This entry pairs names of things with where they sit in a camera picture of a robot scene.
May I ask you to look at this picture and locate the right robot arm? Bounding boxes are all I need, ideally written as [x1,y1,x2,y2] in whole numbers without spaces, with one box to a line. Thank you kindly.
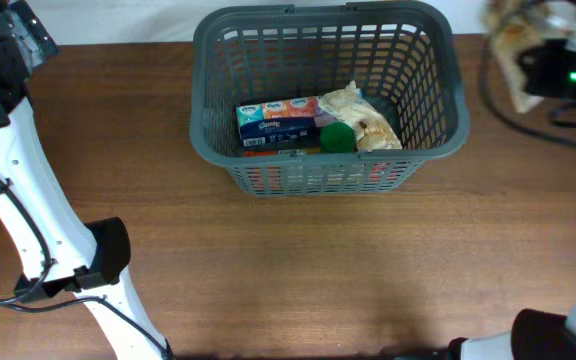
[440,302,576,359]

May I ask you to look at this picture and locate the beige pouch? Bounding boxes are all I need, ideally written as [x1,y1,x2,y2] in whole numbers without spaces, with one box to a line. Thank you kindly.
[318,80,403,152]

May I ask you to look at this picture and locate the grey plastic basket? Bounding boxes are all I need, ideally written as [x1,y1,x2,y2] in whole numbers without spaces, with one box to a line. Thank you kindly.
[189,1,470,188]

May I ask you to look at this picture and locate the orange pasta package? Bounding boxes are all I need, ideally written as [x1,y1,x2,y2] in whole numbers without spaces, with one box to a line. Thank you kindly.
[242,145,394,194]

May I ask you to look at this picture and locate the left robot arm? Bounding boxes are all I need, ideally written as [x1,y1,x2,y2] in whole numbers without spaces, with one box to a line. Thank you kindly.
[0,1,174,359]

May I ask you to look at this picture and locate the tissue pack multipack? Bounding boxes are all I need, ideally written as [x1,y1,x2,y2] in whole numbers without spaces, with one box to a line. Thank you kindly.
[235,96,338,148]

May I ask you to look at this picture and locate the green lid jar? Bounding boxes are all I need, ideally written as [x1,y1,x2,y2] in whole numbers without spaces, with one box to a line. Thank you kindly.
[320,122,356,153]

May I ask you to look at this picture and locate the brown paper bag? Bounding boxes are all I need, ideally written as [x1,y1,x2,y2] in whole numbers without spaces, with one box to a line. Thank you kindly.
[482,0,549,114]

